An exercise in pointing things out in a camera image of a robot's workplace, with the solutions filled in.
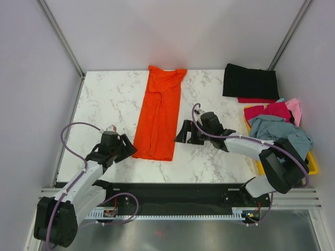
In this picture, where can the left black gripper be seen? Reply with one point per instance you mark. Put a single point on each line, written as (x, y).
(128, 149)

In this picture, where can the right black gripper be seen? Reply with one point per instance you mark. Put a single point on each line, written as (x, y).
(188, 126)

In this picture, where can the orange t shirt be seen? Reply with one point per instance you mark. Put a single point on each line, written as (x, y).
(157, 125)

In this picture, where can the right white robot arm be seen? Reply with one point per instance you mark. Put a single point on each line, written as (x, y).
(284, 169)

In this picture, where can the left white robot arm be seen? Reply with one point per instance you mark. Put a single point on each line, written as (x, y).
(58, 217)

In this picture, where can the folded red t shirt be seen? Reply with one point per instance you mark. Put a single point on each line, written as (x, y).
(242, 100)

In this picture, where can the folded black t shirt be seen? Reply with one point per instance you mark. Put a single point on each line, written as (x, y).
(241, 82)

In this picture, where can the grey blue t shirt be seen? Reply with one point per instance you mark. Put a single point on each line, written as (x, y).
(268, 127)

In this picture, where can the magenta t shirt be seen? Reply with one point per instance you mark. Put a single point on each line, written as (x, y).
(278, 109)

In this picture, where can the pink t shirt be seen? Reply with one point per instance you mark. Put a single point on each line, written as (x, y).
(294, 106)

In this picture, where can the yellow plastic bin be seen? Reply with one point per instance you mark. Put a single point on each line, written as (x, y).
(312, 165)

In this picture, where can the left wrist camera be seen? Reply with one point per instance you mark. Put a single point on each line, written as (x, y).
(111, 128)

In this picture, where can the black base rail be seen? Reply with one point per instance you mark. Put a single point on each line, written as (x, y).
(169, 198)

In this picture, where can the white slotted cable duct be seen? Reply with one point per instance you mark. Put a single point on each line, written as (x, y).
(102, 214)

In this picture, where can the left aluminium frame post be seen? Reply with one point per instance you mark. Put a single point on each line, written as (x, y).
(60, 36)

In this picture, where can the aluminium frame post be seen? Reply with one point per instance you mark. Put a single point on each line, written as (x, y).
(60, 36)
(302, 12)

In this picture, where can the right aluminium frame post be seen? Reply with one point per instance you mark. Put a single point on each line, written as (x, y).
(302, 12)

